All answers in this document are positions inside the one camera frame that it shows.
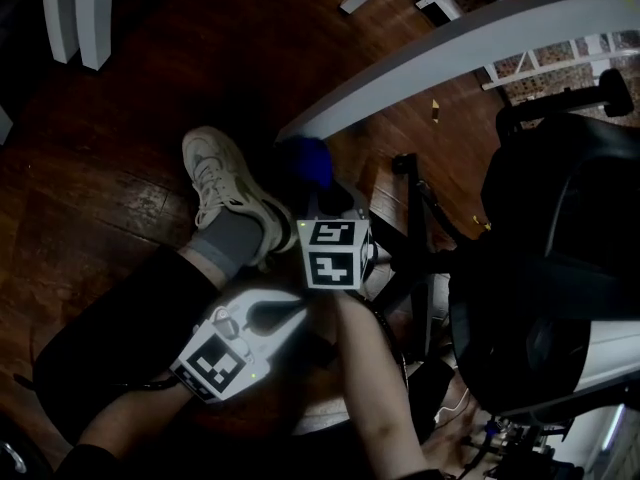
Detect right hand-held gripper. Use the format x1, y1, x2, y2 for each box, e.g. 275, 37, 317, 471
297, 186, 376, 290

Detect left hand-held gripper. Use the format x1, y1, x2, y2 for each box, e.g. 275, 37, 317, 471
168, 289, 308, 404

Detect blue cloth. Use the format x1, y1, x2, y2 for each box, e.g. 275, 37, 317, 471
279, 135, 335, 190

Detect black office chair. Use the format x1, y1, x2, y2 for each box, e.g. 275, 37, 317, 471
389, 67, 640, 419

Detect person's left forearm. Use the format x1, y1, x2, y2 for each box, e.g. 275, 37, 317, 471
74, 381, 197, 452

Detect person's right forearm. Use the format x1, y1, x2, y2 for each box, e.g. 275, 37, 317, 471
333, 288, 434, 480

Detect person's left grey sock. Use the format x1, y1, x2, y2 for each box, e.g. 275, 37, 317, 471
187, 207, 265, 280

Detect person's left white shoe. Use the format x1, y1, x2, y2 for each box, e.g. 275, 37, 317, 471
181, 126, 300, 269

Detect person's black trousers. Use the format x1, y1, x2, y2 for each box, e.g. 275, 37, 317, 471
32, 244, 224, 449

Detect person's black top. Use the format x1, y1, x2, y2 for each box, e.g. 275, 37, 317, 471
53, 441, 131, 480

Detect white table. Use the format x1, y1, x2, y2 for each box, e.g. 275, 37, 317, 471
42, 0, 117, 73

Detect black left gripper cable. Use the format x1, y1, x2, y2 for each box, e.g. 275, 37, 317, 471
13, 373, 177, 394

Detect white metal rack frame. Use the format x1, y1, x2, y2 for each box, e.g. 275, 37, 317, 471
339, 0, 640, 92

